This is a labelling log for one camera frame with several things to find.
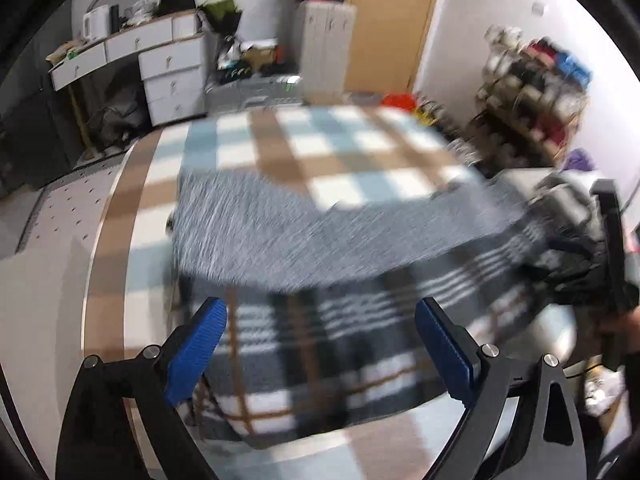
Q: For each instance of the white wall switch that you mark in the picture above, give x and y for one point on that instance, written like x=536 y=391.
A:
x=538 y=8

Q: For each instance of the black white plaid jacket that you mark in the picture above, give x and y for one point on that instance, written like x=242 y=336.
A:
x=310 y=240

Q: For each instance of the white drawer desk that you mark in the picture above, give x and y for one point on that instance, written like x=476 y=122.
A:
x=165 y=65

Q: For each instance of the flat silver suitcase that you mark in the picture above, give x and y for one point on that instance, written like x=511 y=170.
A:
x=250 y=92

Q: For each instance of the dark bag under desk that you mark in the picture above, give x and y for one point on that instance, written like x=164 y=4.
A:
x=117 y=110

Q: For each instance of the small brown cardboard box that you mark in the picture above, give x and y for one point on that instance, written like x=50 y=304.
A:
x=257 y=57

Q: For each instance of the white electric kettle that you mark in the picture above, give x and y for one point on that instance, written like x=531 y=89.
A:
x=96 y=22

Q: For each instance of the grey dotted floor mat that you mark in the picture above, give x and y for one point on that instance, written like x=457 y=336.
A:
x=65 y=205

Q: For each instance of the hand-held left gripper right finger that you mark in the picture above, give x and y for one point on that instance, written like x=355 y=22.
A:
x=445 y=350

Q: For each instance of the tan wooden door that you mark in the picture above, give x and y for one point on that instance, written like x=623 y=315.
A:
x=390 y=25

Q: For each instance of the dark wrapped bouquet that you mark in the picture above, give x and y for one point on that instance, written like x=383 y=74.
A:
x=220 y=20

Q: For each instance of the checkered tablecloth table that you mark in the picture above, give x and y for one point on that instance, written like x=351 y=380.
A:
x=320 y=145

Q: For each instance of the upright beige suitcase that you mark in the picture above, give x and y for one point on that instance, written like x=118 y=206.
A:
x=325 y=47

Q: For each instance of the red plastic bag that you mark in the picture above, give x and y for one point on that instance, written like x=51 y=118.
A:
x=398 y=101

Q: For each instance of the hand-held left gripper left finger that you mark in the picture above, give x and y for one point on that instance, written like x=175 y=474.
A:
x=195 y=350

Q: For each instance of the purple plastic bag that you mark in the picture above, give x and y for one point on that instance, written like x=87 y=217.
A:
x=580 y=160

